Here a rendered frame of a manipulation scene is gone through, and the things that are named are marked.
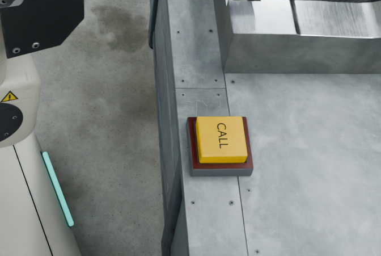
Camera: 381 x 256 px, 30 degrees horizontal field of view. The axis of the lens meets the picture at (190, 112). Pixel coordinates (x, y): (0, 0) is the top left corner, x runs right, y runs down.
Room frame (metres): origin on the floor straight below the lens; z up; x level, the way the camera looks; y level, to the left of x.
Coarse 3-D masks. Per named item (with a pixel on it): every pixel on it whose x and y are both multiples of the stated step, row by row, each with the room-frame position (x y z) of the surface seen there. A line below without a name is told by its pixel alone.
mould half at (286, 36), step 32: (224, 0) 0.69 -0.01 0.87; (288, 0) 0.70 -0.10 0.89; (224, 32) 0.66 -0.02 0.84; (256, 32) 0.63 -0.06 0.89; (288, 32) 0.64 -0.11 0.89; (320, 32) 0.65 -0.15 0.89; (352, 32) 0.67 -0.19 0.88; (224, 64) 0.62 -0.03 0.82; (256, 64) 0.63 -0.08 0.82; (288, 64) 0.64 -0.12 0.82; (320, 64) 0.65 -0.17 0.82; (352, 64) 0.67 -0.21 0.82
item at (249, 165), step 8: (192, 120) 0.52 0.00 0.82; (192, 128) 0.50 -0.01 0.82; (192, 136) 0.49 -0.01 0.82; (248, 136) 0.51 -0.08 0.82; (192, 144) 0.48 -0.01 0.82; (248, 144) 0.50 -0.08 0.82; (192, 152) 0.47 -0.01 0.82; (248, 152) 0.49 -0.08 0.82; (192, 160) 0.46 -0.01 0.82; (248, 160) 0.47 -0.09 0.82; (200, 168) 0.45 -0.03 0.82; (208, 168) 0.45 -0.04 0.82; (216, 168) 0.45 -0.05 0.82; (224, 168) 0.46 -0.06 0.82; (232, 168) 0.46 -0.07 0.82; (240, 168) 0.46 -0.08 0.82; (248, 168) 0.46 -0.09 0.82
